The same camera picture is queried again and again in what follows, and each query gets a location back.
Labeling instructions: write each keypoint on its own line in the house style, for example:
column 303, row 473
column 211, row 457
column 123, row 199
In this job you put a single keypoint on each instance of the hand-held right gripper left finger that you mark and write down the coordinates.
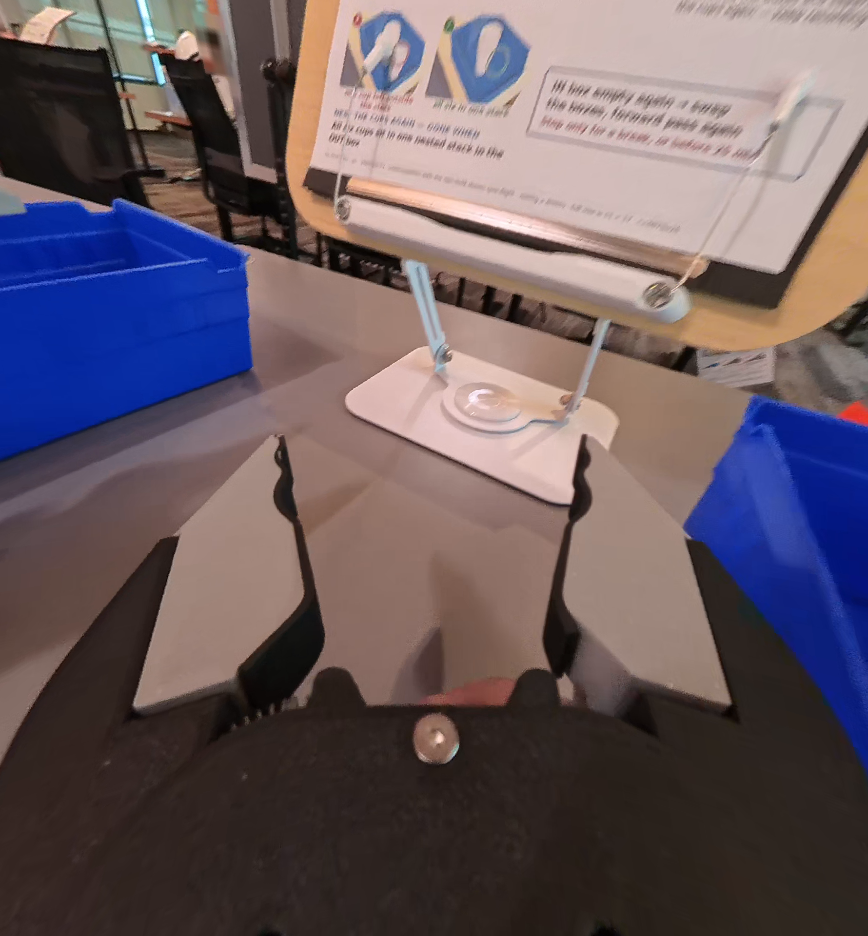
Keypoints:
column 222, row 585

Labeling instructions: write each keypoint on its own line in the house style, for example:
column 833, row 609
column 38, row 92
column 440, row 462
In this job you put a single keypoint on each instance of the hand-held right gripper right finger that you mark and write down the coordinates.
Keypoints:
column 639, row 599

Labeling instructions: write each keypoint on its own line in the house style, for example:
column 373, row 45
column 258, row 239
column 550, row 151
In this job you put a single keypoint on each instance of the blue plastic bin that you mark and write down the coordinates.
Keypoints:
column 112, row 351
column 770, row 526

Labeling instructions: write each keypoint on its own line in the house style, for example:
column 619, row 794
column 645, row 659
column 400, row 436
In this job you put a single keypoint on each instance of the black office chair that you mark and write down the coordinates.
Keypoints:
column 46, row 117
column 214, row 146

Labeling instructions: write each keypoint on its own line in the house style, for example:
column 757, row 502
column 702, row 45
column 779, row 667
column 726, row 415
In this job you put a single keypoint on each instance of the wooden document stand white base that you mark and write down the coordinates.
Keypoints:
column 478, row 439

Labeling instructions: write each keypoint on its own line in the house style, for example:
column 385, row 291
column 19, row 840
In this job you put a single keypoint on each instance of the white floor sign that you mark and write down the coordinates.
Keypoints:
column 737, row 368

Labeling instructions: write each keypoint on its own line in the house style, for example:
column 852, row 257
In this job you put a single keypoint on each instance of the black tripod pole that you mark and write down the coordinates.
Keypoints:
column 280, row 146

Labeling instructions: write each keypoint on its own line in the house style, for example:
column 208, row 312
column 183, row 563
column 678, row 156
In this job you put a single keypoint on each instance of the printed instruction sheet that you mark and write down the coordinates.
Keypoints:
column 624, row 183

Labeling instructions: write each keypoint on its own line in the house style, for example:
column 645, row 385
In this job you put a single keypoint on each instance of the grey divider panel silver frame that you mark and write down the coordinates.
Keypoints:
column 258, row 110

